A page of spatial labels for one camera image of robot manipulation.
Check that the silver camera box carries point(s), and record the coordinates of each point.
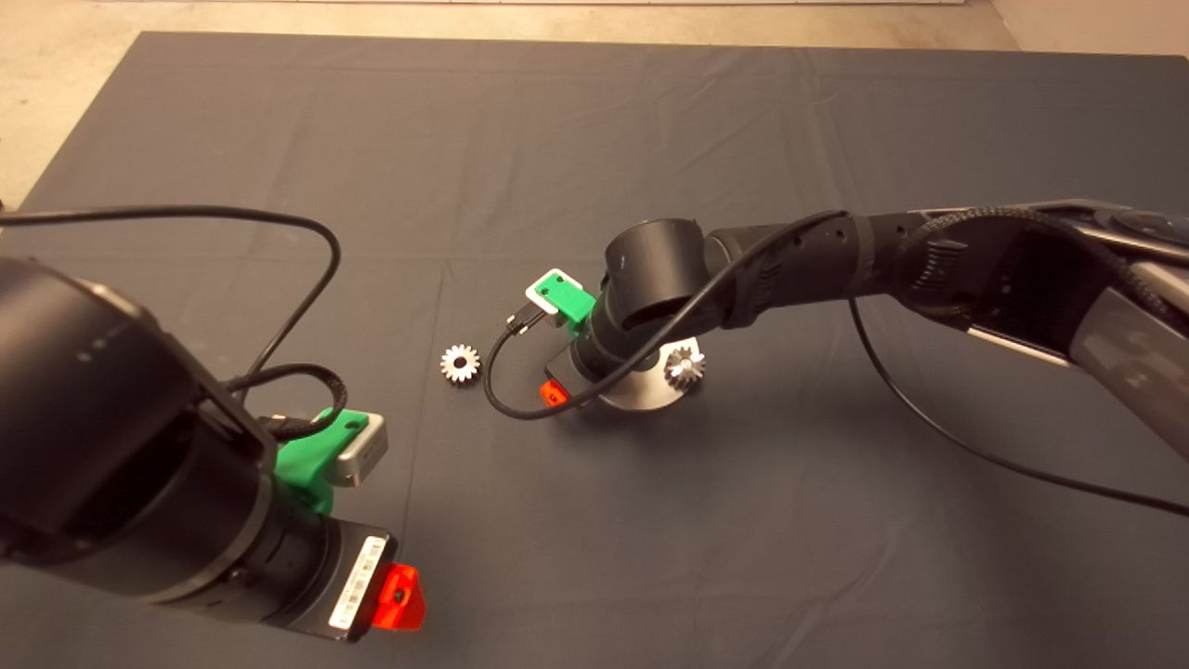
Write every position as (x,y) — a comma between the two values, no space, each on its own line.
(364,455)
(536,295)

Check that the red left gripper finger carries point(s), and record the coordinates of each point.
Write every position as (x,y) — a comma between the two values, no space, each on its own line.
(401,599)

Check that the green right camera mount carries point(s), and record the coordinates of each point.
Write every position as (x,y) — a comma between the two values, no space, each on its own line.
(571,302)

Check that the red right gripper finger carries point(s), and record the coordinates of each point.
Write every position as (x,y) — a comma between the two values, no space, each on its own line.
(555,393)

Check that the silver right camera box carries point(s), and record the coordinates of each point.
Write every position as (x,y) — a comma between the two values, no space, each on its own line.
(536,295)

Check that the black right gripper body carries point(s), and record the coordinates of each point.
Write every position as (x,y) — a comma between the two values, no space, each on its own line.
(567,376)

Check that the dark grey table cloth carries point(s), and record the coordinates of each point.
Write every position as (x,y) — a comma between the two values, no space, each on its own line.
(650,557)

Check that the green left camera mount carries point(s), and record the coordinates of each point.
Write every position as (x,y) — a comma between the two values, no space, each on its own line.
(307,465)

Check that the round metal plate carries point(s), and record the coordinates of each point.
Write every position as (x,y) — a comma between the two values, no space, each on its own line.
(641,395)

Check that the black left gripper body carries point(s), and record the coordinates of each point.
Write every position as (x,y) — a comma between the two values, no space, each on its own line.
(358,585)

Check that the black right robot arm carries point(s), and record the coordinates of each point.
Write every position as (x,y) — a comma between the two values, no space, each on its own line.
(817,260)

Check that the silver left camera box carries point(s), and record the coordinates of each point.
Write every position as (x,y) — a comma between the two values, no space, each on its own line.
(364,455)

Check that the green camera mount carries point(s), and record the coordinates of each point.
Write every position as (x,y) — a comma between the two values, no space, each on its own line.
(307,465)
(571,302)

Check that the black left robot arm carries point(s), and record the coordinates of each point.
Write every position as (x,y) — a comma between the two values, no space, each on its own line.
(111,418)

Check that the small steel gear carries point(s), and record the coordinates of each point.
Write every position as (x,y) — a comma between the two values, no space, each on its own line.
(450,370)
(683,372)

